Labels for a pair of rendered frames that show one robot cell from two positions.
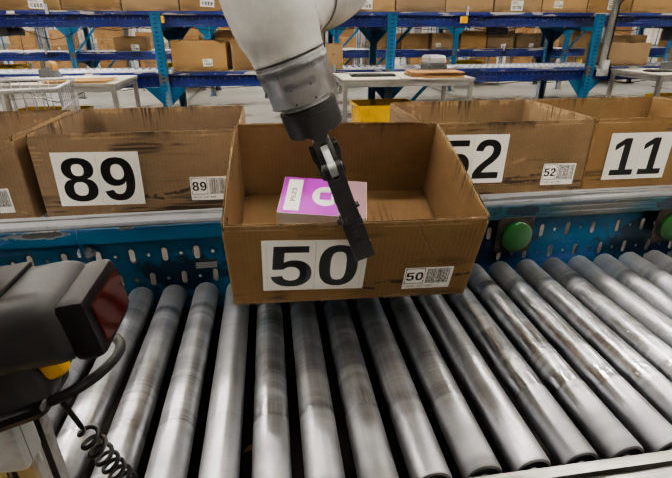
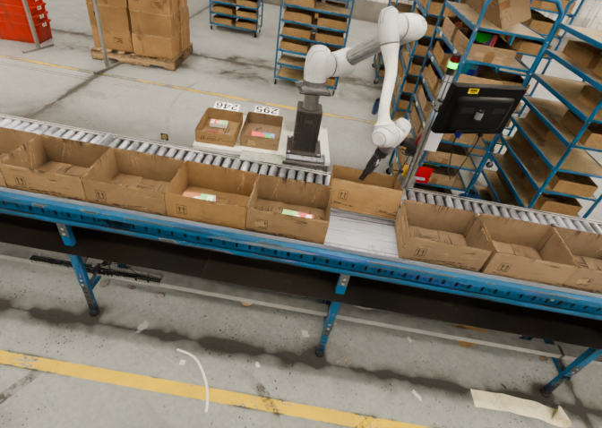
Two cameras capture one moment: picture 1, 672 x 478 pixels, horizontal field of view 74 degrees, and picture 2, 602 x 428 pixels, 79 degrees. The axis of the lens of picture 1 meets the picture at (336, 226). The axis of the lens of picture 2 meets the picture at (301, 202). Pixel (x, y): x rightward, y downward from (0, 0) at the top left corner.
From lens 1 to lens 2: 2.69 m
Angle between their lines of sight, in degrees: 117
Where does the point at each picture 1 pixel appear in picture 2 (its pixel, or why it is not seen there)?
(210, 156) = (410, 208)
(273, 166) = (387, 204)
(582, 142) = (262, 182)
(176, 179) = (421, 217)
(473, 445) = not seen: hidden behind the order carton
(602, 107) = (197, 202)
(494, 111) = (265, 215)
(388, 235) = (356, 173)
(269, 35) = not seen: hidden behind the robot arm
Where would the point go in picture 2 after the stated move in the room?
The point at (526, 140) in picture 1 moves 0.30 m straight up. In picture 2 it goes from (288, 184) to (295, 135)
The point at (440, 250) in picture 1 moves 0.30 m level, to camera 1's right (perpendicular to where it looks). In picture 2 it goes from (340, 175) to (294, 164)
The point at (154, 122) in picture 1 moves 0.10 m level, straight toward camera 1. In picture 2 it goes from (454, 250) to (445, 235)
